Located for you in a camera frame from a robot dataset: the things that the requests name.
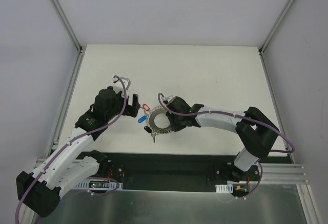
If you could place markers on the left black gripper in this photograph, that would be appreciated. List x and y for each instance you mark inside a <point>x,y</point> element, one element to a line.
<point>130,106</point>

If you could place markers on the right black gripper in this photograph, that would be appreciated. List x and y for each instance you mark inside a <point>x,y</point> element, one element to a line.
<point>171,116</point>

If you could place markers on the metal disc with keyrings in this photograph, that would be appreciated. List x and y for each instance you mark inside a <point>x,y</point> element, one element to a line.
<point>158,122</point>

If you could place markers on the black key fob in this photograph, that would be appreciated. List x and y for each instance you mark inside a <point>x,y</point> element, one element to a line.
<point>150,131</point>

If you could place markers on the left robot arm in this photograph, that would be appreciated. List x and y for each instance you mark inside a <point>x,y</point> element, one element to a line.
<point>43,188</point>

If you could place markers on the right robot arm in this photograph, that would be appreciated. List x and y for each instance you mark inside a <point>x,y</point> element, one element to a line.
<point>256,132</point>

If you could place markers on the red key tag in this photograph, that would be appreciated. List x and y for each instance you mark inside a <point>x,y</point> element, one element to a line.
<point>146,107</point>

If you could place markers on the blue key tag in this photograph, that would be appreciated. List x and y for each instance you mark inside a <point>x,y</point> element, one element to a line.
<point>142,119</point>

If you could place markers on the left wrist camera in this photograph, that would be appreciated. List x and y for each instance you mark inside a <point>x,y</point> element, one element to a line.
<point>121,85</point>

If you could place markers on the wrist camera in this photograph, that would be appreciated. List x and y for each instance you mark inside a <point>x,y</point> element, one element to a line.
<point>121,85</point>
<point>167,99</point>

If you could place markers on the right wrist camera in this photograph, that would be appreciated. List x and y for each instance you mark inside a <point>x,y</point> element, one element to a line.
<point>167,99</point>

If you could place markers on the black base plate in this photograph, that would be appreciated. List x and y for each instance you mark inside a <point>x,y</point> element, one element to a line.
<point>174,172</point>

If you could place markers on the right cable duct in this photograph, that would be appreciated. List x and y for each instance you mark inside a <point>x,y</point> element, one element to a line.
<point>224,188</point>

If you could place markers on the cable duct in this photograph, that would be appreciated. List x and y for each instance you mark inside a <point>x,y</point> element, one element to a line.
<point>224,188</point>
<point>93,184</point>

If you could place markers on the left cable duct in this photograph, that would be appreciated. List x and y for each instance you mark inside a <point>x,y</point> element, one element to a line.
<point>93,184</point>

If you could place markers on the left aluminium frame post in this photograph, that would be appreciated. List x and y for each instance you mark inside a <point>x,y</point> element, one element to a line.
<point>66,24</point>

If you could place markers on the aluminium frame post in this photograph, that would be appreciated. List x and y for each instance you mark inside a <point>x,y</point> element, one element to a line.
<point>277,24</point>
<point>66,24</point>

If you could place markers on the right aluminium frame post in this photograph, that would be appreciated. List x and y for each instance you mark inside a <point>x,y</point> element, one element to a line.
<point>277,24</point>

